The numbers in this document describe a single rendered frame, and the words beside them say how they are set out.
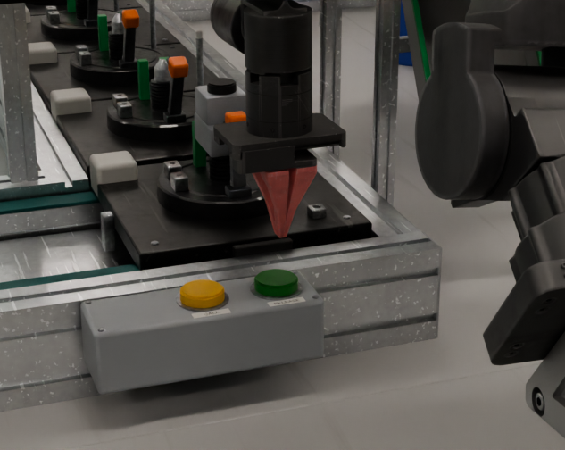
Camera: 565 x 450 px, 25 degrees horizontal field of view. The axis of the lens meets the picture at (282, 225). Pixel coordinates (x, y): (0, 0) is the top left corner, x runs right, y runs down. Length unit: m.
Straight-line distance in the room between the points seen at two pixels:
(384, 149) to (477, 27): 0.75
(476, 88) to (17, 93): 0.81
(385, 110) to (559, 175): 0.77
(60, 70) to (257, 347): 0.79
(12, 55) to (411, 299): 0.50
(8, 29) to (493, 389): 0.63
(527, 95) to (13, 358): 0.62
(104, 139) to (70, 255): 0.22
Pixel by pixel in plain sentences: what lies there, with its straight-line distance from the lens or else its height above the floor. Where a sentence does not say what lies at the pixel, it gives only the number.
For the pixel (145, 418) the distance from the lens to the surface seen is 1.19.
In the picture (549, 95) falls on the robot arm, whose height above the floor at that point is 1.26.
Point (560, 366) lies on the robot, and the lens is 0.69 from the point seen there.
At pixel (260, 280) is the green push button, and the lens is 1.18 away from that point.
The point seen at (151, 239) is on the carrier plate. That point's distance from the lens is 1.27.
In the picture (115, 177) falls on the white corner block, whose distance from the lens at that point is 1.42.
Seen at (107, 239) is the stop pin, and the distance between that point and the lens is 1.36.
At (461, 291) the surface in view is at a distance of 1.43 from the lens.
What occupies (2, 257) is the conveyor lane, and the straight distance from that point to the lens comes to 1.39.
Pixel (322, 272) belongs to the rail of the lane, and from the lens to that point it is 1.24.
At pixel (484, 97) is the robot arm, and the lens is 0.71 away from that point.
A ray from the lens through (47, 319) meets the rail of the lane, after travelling 1.18.
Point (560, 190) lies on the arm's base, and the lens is 0.68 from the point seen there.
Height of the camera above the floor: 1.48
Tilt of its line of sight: 23 degrees down
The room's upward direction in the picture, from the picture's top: straight up
